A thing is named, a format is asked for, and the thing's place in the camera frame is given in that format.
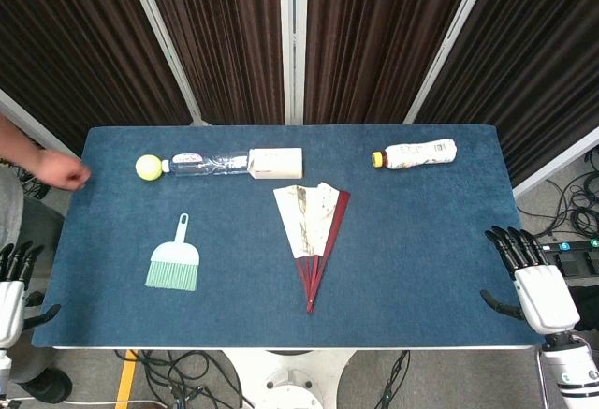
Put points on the bare person hand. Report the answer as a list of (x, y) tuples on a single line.
[(63, 172)]

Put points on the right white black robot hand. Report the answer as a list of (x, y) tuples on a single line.
[(545, 296)]

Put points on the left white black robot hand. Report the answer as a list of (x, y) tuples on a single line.
[(11, 306)]

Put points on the paper folding fan red ribs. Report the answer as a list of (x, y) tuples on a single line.
[(304, 222)]

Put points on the bare person forearm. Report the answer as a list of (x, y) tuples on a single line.
[(16, 144)]

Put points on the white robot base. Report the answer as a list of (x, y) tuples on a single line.
[(287, 376)]

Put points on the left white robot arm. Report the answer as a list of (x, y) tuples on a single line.
[(4, 367)]

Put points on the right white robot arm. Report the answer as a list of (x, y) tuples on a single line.
[(571, 367)]

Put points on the black foot pedal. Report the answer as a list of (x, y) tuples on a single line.
[(578, 266)]

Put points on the black strip with numbered buttons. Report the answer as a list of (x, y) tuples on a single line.
[(573, 245)]

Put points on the grey trousers leg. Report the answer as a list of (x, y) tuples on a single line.
[(42, 231)]

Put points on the yellow tennis ball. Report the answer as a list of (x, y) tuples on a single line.
[(149, 167)]

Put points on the black shoe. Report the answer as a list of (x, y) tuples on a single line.
[(47, 385)]

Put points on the blue felt table mat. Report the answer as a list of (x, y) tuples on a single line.
[(421, 240)]

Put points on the yellow floor tape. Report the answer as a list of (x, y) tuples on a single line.
[(126, 381)]

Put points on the mint green hand brush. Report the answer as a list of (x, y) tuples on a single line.
[(174, 261)]

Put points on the brown pleated screen panel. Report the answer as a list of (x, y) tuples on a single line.
[(538, 53), (224, 30), (374, 30), (70, 30)]

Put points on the clear plastic water bottle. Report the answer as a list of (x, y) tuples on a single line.
[(206, 165)]

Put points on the white labelled bottle yellow cap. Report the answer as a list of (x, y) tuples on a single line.
[(416, 154)]

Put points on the white carton box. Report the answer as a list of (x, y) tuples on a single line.
[(278, 163)]

